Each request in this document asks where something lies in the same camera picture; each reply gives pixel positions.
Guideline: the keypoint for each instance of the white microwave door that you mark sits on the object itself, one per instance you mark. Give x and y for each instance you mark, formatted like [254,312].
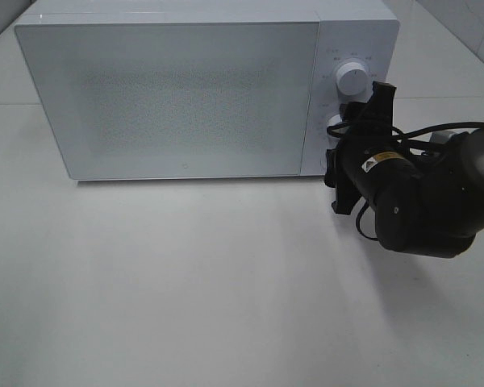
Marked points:
[154,101]

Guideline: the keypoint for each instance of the white microwave oven body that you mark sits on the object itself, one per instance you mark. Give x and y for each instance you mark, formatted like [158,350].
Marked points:
[347,30]

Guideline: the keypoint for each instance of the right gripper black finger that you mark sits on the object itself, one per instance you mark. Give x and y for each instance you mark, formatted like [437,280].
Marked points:
[379,106]
[346,194]

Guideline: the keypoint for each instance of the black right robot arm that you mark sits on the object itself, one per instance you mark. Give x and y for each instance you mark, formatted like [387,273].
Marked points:
[425,187]

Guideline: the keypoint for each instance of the upper white power knob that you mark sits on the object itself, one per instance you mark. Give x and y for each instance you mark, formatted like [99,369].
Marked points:
[352,78]

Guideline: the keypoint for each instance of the white timer knob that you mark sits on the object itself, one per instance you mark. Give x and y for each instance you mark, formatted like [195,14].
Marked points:
[333,131]

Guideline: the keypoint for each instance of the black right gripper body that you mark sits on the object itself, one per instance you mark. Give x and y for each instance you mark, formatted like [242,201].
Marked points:
[364,164]

